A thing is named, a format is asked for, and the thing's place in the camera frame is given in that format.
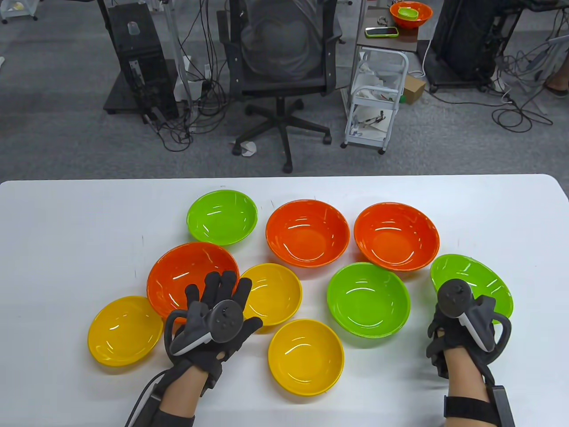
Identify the person's left hand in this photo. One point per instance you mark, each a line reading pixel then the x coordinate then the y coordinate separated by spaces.
pixel 240 293

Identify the white power strip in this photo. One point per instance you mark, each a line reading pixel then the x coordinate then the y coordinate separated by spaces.
pixel 182 91

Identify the large orange bowl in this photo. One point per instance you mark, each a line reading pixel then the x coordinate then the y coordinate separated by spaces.
pixel 395 235
pixel 424 15
pixel 186 267
pixel 306 233

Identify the medium green bowl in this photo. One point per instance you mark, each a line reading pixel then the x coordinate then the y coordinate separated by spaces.
pixel 480 275
pixel 222 218
pixel 368 300

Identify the small yellow bowl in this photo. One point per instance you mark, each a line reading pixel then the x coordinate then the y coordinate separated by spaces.
pixel 124 331
pixel 275 293
pixel 306 358

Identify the black wrist module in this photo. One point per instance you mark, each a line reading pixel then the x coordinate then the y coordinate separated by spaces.
pixel 155 400
pixel 502 407

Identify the person's left forearm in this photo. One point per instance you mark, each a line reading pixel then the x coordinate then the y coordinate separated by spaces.
pixel 182 391

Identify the black office chair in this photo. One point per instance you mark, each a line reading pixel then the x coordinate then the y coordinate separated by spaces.
pixel 284 86

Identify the black equipment rack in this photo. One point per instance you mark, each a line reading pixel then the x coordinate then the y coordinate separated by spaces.
pixel 466 40

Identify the cardboard box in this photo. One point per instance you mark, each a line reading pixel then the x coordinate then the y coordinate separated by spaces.
pixel 413 89

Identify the black computer tower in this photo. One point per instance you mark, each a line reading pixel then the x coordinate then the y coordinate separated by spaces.
pixel 138 58

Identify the white metal pole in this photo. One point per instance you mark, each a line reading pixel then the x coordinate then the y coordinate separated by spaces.
pixel 175 44

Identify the black wrist band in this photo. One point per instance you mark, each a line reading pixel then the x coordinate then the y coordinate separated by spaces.
pixel 469 409

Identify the white crumpled cloth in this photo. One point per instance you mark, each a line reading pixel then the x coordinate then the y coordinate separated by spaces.
pixel 371 75

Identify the white wheeled trolley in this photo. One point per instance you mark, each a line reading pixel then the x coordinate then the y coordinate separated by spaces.
pixel 13 11

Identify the black wheeled platform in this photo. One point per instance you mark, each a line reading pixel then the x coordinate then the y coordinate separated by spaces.
pixel 116 98

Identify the person's right hand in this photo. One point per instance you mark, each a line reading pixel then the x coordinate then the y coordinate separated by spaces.
pixel 453 333

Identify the phone in green case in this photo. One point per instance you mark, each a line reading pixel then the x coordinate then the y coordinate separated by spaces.
pixel 381 32

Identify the small green bowl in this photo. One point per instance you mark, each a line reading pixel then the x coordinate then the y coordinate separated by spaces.
pixel 408 13

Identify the dark grey handheld controller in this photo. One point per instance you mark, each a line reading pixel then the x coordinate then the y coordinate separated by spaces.
pixel 226 320
pixel 453 298

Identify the white rolling cart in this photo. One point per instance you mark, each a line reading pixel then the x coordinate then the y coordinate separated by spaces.
pixel 364 142

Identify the brown side table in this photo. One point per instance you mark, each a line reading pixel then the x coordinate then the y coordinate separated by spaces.
pixel 386 43

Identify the clear plastic cup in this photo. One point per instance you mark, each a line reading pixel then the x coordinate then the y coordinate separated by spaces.
pixel 134 29

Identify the crumpled white paper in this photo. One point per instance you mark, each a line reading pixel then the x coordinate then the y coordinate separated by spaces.
pixel 248 149

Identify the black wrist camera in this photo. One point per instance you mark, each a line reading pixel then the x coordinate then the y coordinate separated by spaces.
pixel 440 360
pixel 212 378

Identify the white paper sheet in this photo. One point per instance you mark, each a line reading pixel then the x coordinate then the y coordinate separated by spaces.
pixel 375 120

